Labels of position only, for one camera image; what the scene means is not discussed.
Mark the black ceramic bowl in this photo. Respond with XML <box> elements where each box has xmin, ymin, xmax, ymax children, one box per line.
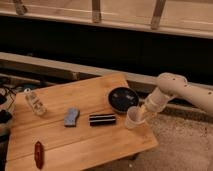
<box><xmin>108</xmin><ymin>87</ymin><xmax>139</xmax><ymax>113</ymax></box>

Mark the wooden table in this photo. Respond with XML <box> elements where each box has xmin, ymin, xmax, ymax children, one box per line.
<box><xmin>6</xmin><ymin>73</ymin><xmax>158</xmax><ymax>171</ymax></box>

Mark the clear plastic bottle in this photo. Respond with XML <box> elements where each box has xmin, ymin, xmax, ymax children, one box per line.
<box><xmin>24</xmin><ymin>88</ymin><xmax>46</xmax><ymax>116</ymax></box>

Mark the red pocket knife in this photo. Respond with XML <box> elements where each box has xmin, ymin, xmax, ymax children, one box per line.
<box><xmin>34</xmin><ymin>141</ymin><xmax>44</xmax><ymax>169</ymax></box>

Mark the black cables bundle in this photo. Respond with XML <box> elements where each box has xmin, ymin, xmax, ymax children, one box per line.
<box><xmin>0</xmin><ymin>78</ymin><xmax>18</xmax><ymax>134</ymax></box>

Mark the black rectangular case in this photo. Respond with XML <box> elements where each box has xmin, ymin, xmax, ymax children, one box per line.
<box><xmin>89</xmin><ymin>114</ymin><xmax>116</xmax><ymax>126</ymax></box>

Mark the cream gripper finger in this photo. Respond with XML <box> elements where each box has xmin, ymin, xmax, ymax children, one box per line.
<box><xmin>138</xmin><ymin>105</ymin><xmax>148</xmax><ymax>121</ymax></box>

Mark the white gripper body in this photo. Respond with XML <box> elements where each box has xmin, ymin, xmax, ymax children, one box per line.
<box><xmin>144</xmin><ymin>88</ymin><xmax>174</xmax><ymax>113</ymax></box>

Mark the blue sponge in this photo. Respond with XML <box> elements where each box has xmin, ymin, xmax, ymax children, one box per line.
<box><xmin>64</xmin><ymin>108</ymin><xmax>80</xmax><ymax>127</ymax></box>

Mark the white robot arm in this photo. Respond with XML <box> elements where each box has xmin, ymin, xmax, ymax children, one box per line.
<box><xmin>137</xmin><ymin>73</ymin><xmax>213</xmax><ymax>121</ymax></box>

